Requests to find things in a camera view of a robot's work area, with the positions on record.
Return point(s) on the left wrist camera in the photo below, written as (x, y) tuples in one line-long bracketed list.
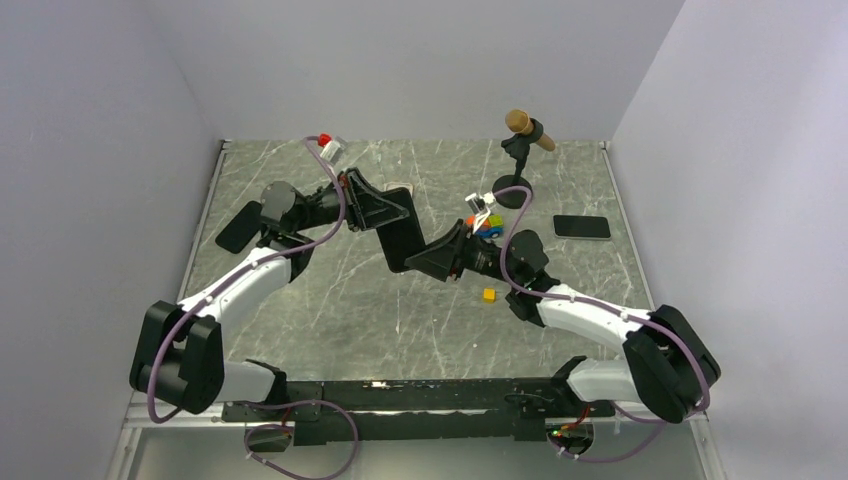
[(332, 147)]

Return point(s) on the orange blue toy car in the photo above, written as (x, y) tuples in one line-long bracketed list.
[(490, 228)]

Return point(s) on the beige phone case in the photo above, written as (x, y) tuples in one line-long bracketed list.
[(395, 185)]

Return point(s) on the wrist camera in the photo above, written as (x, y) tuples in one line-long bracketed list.
[(332, 147), (480, 204)]

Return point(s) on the wooden microphone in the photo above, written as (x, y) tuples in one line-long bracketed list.
[(521, 123)]

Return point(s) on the yellow cube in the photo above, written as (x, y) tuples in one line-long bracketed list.
[(489, 295)]

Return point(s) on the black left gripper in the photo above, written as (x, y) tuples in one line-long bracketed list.
[(366, 207)]

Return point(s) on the black phone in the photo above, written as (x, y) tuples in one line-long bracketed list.
[(403, 237), (241, 229)]

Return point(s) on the black smartphone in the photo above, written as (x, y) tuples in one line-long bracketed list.
[(581, 227)]

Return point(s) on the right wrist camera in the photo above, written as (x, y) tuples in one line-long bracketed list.
[(480, 204)]

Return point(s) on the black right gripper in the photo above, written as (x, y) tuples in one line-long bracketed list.
[(448, 256)]

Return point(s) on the black microphone stand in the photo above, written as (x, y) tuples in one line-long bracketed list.
[(518, 149)]

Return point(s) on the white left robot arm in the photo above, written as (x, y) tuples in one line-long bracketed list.
[(179, 357)]

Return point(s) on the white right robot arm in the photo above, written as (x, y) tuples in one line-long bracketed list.
[(662, 363)]

